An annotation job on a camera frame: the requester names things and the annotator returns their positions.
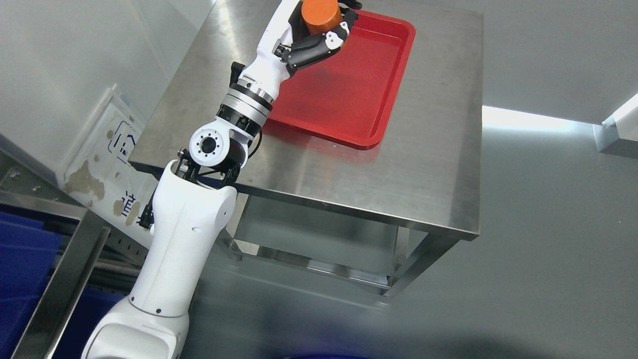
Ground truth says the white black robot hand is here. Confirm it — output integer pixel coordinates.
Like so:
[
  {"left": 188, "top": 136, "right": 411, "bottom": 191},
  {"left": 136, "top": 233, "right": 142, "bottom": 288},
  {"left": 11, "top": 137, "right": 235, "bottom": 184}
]
[{"left": 233, "top": 0, "right": 362, "bottom": 102}]

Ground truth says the orange cylindrical capacitor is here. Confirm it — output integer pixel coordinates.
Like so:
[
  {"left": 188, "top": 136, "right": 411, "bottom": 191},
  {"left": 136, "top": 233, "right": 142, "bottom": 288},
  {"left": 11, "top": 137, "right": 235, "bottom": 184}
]
[{"left": 301, "top": 0, "right": 343, "bottom": 35}]

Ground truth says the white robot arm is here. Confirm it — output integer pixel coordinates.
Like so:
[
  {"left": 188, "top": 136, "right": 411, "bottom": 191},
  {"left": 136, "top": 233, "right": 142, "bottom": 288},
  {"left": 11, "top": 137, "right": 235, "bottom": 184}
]
[{"left": 81, "top": 80, "right": 274, "bottom": 359}]

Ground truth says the red plastic tray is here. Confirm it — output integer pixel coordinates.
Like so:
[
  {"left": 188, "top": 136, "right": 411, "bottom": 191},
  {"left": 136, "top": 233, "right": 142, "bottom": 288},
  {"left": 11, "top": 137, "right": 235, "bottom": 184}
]
[{"left": 264, "top": 10, "right": 416, "bottom": 150}]

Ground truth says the stainless steel table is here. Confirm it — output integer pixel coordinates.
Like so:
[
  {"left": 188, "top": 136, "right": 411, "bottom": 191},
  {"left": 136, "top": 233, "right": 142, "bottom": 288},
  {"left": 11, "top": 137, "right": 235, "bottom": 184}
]
[{"left": 131, "top": 0, "right": 483, "bottom": 316}]

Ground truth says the blue bins far left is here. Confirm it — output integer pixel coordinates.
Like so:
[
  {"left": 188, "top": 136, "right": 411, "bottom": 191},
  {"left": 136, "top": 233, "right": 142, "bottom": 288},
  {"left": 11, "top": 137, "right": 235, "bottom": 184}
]
[{"left": 0, "top": 213, "right": 123, "bottom": 359}]

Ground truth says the steel shelf front rail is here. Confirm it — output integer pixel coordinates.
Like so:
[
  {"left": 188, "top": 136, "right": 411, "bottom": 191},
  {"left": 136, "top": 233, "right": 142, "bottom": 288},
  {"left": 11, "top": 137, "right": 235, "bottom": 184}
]
[{"left": 1, "top": 191, "right": 110, "bottom": 359}]

